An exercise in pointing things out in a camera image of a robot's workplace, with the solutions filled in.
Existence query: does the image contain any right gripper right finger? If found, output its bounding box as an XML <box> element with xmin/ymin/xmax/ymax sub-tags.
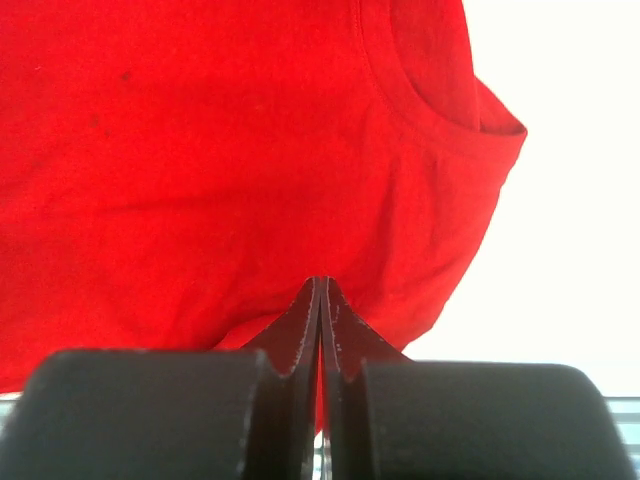
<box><xmin>319</xmin><ymin>278</ymin><xmax>635</xmax><ymax>479</ymax></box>

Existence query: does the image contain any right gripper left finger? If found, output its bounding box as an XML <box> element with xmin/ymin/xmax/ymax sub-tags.
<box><xmin>1</xmin><ymin>278</ymin><xmax>320</xmax><ymax>479</ymax></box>

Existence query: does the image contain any red t shirt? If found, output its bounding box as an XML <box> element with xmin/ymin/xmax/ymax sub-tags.
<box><xmin>0</xmin><ymin>0</ymin><xmax>529</xmax><ymax>434</ymax></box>

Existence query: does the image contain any aluminium mounting rail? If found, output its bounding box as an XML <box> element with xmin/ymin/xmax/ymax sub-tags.
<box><xmin>1</xmin><ymin>393</ymin><xmax>639</xmax><ymax>479</ymax></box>

